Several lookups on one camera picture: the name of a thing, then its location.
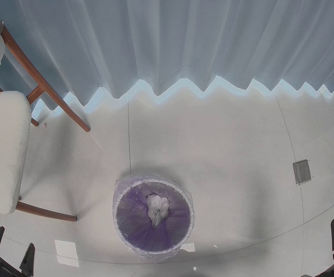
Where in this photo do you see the white paper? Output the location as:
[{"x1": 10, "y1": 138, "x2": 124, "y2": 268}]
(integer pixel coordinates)
[{"x1": 146, "y1": 194, "x2": 170, "y2": 229}]

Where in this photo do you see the white trash bin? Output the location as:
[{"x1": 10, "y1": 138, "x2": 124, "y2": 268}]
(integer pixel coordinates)
[{"x1": 114, "y1": 178, "x2": 194, "y2": 255}]

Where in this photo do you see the pale blue curtain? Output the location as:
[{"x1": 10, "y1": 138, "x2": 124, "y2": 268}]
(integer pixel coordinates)
[{"x1": 0, "y1": 0, "x2": 334, "y2": 116}]

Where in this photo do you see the white cushioned wooden chair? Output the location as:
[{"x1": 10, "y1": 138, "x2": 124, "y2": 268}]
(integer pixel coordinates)
[{"x1": 0, "y1": 0, "x2": 91, "y2": 222}]

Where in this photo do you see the purple plastic bag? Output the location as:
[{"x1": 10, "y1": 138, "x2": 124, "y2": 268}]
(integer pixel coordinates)
[{"x1": 113, "y1": 175, "x2": 195, "y2": 264}]

